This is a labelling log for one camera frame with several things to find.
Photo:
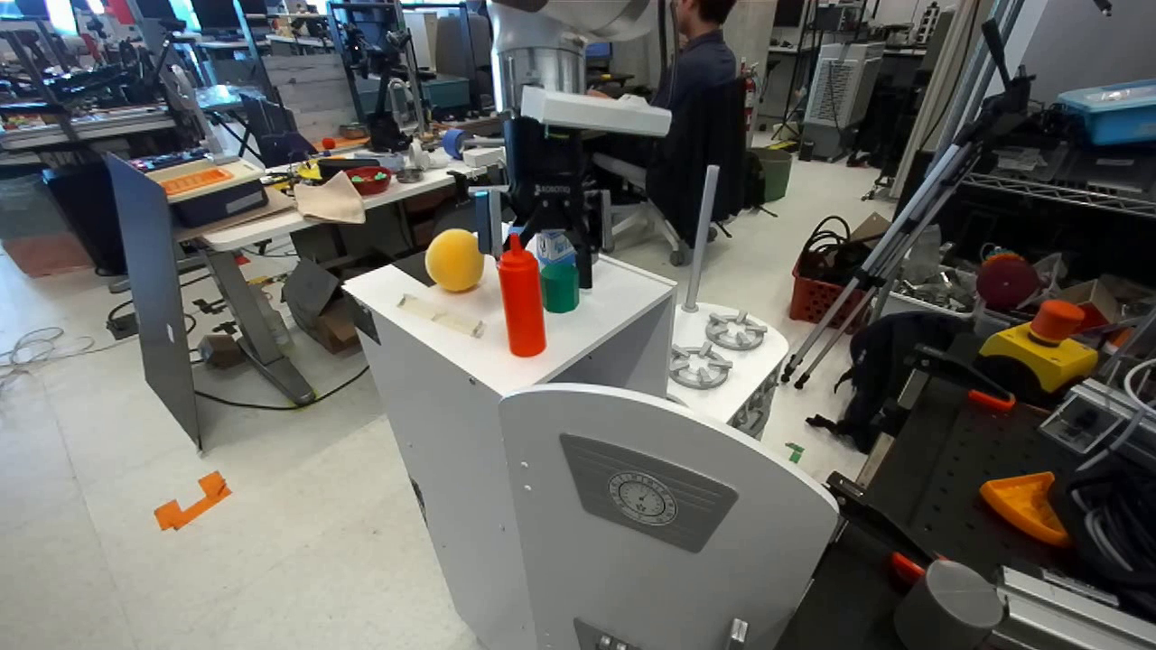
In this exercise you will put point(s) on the silver aluminium bar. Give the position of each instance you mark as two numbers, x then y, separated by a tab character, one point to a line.
1071	611

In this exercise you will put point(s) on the maroon ball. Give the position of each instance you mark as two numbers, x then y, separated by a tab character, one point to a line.
1005	281

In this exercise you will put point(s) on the black box orange lid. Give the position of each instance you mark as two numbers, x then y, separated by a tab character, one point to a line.
201	182

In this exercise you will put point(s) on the white toy kitchen cabinet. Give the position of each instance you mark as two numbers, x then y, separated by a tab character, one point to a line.
482	455

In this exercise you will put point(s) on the grey cylinder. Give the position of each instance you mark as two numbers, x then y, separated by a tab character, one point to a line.
942	609

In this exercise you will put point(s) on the seated person dark shirt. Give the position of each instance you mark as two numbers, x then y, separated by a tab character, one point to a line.
706	94

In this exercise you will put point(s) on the orange triangular block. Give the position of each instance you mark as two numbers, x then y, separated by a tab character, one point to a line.
1023	506

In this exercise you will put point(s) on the grey black tripod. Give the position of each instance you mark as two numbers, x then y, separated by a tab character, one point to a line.
916	217

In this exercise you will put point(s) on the dark grey panel board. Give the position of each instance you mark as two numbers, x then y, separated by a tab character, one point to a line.
157	301

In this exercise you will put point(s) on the red basket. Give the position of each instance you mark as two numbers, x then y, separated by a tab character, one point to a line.
814	298

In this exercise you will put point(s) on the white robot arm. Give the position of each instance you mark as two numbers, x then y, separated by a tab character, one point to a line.
597	111

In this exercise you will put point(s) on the beige crumpled cloth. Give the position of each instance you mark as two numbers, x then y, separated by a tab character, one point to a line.
329	201

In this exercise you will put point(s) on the yellow ball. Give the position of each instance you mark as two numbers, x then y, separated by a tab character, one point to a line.
451	260

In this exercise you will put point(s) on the black office chair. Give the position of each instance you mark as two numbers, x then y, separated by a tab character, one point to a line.
728	169

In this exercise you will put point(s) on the white desk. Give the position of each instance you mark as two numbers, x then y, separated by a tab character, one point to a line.
256	225

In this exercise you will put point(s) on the red bowl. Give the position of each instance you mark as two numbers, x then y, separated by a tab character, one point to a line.
364	177

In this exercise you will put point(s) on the red ketchup bottle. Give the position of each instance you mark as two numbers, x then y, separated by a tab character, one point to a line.
522	305

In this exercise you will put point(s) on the orange floor bracket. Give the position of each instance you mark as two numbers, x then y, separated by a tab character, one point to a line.
192	506

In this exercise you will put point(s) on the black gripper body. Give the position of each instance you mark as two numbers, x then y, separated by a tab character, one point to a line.
549	164

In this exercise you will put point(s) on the yellow emergency stop button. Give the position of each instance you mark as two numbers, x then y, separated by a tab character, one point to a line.
1042	358

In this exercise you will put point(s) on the blue plastic bin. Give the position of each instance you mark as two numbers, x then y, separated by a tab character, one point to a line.
1119	113

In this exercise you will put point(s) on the black backpack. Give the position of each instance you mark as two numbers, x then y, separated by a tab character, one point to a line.
888	361

